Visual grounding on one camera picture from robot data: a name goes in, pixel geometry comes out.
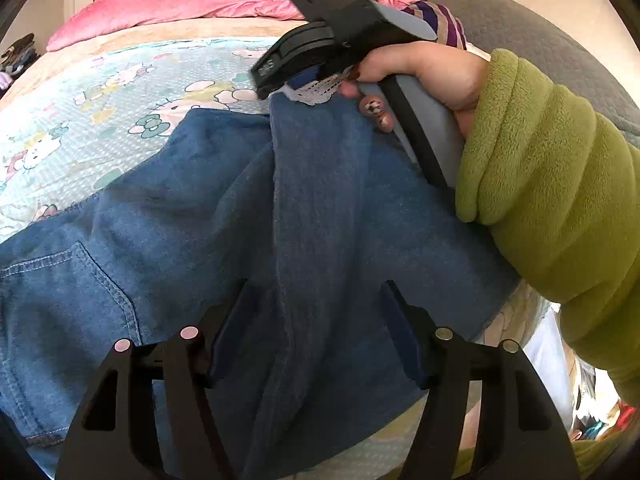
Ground blue denim pants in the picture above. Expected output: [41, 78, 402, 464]
[0, 92, 523, 480]

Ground person's right hand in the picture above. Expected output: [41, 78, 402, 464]
[341, 40, 493, 141]

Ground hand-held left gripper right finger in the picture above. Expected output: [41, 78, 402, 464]
[381, 280, 581, 480]

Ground grey upholstered headboard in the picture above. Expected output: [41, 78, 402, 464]
[407, 0, 640, 148]

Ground cartoon cat printed blanket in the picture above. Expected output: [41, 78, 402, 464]
[0, 37, 576, 480]

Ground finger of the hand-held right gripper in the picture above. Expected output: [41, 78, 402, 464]
[250, 22, 336, 101]

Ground pile of clothes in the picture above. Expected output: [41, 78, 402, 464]
[0, 32, 42, 80]

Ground purple striped pillow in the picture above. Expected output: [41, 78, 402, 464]
[400, 1, 469, 51]

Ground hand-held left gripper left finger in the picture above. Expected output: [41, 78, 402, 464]
[55, 278, 251, 480]

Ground pink duvet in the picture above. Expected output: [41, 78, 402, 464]
[46, 0, 306, 53]

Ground person's right forearm green sleeve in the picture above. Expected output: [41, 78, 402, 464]
[455, 49, 640, 408]

